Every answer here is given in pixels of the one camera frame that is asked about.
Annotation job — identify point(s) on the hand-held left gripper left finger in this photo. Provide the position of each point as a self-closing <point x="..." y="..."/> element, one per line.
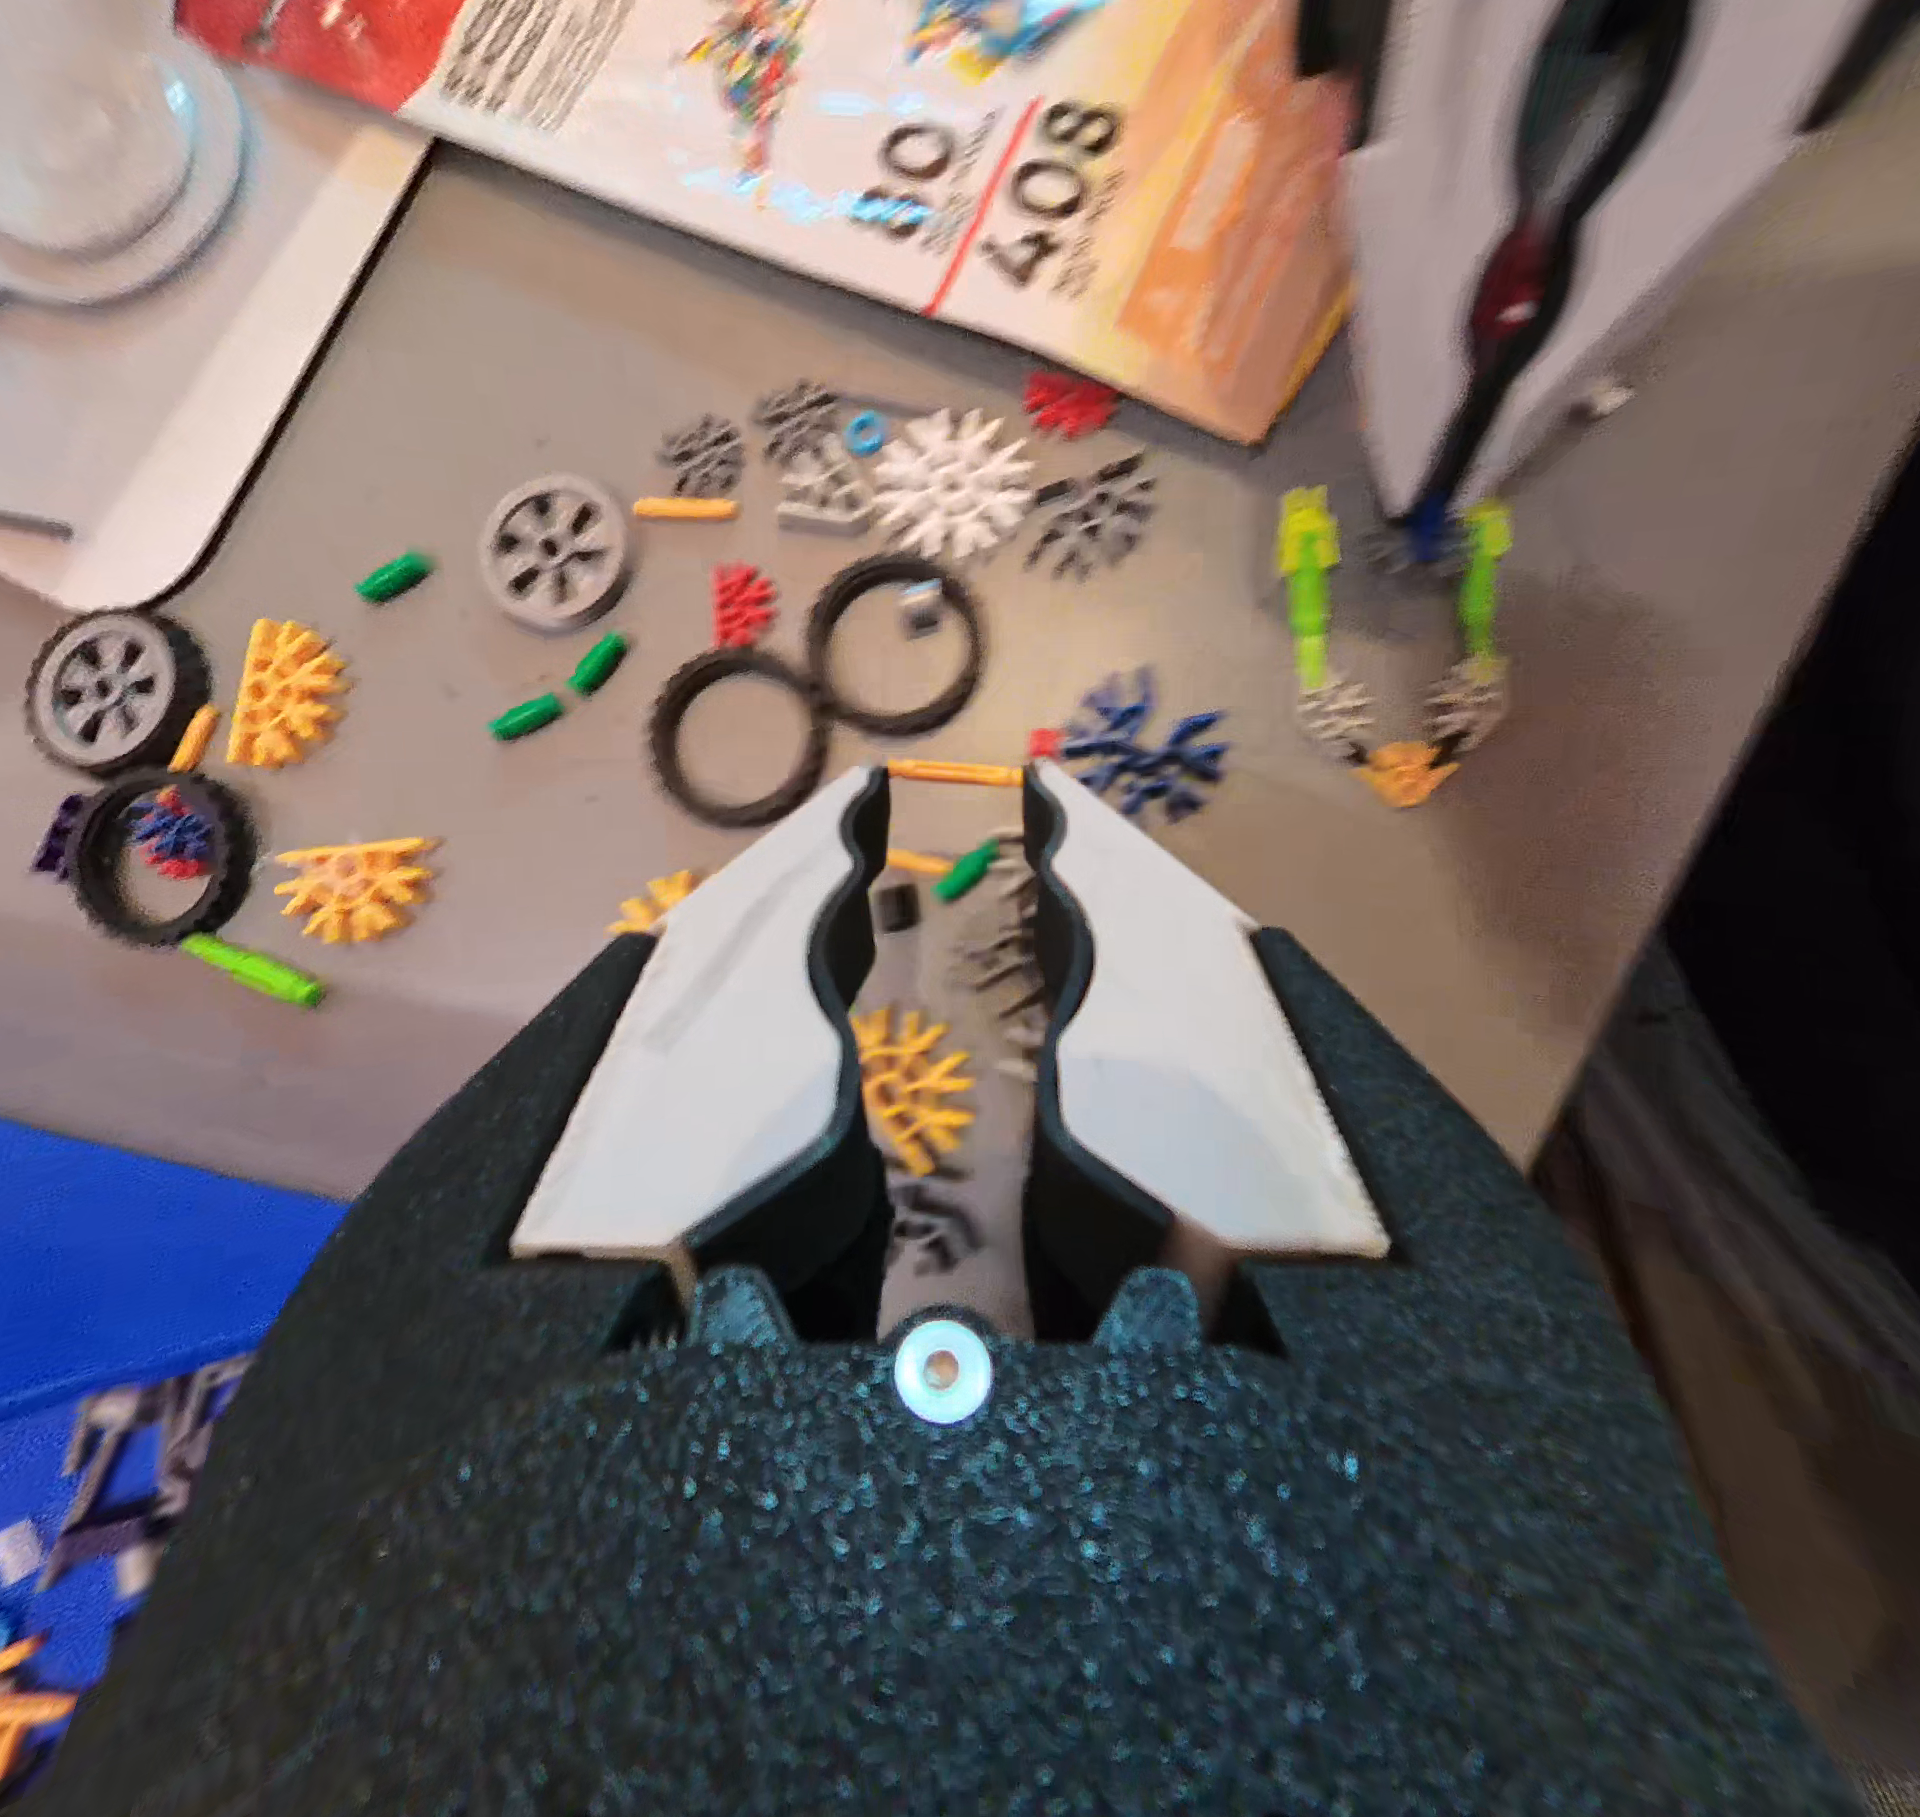
<point x="703" y="1083"/>

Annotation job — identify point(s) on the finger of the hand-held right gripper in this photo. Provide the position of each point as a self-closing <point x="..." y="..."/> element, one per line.
<point x="1440" y="198"/>
<point x="1726" y="123"/>

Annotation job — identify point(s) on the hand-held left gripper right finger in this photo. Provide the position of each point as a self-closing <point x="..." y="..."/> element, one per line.
<point x="1200" y="1083"/>

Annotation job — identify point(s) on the short blue rod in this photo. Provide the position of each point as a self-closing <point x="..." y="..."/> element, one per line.
<point x="1433" y="521"/>

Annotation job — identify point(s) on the short yellow rod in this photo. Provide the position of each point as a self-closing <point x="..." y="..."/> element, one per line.
<point x="686" y="507"/>
<point x="194" y="738"/>
<point x="954" y="776"/>
<point x="918" y="861"/>

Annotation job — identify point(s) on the blue plastic bin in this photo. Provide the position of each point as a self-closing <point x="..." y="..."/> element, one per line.
<point x="150" y="1247"/>

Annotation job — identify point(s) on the pile of toy pieces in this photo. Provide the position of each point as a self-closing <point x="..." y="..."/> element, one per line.
<point x="120" y="1473"/>

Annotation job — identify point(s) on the red connector with white rod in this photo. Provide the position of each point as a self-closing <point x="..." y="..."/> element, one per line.
<point x="1516" y="278"/>

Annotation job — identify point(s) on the yellow half connector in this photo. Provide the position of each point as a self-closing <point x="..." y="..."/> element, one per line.
<point x="909" y="1092"/>
<point x="286" y="691"/>
<point x="353" y="886"/>
<point x="655" y="904"/>

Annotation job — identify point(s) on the dark grey connector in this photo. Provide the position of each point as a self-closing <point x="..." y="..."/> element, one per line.
<point x="1008" y="978"/>
<point x="931" y="1226"/>

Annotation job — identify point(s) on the black clip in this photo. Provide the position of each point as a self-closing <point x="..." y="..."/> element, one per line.
<point x="895" y="911"/>

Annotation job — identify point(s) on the short green rod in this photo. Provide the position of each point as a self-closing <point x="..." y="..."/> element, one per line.
<point x="596" y="664"/>
<point x="394" y="576"/>
<point x="969" y="872"/>
<point x="524" y="718"/>

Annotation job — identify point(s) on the black tyre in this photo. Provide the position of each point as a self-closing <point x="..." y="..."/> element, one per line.
<point x="89" y="873"/>
<point x="666" y="751"/>
<point x="822" y="664"/>

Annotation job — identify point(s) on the small red snowflake connector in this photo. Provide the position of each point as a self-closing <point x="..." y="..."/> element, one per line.
<point x="1070" y="403"/>

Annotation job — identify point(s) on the lime green rod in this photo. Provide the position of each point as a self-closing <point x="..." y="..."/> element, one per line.
<point x="253" y="969"/>

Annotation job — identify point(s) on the large black connector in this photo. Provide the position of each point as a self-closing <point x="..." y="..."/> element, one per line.
<point x="1092" y="516"/>

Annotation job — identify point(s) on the red half connector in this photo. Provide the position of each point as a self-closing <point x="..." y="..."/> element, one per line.
<point x="742" y="607"/>

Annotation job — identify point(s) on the grey spacer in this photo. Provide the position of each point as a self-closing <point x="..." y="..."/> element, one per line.
<point x="921" y="607"/>

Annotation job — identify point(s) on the grey wheel hub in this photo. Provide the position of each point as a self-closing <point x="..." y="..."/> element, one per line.
<point x="556" y="555"/>

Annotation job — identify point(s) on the white snowflake connector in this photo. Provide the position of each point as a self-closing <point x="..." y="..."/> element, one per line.
<point x="952" y="487"/>

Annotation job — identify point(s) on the blue snowflake connector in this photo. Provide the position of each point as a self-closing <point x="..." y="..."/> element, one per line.
<point x="172" y="835"/>

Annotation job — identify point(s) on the light grey fan connector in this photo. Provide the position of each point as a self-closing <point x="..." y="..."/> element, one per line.
<point x="822" y="497"/>

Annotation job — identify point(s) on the small dark snowflake connector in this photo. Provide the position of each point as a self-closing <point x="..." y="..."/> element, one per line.
<point x="794" y="423"/>
<point x="702" y="455"/>

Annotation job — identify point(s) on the purple clip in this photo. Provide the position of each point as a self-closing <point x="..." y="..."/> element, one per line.
<point x="58" y="835"/>

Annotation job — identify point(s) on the grey wheel with tyre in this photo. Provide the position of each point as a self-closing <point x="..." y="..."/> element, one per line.
<point x="113" y="691"/>

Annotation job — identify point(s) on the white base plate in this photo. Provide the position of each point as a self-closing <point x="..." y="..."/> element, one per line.
<point x="180" y="393"/>

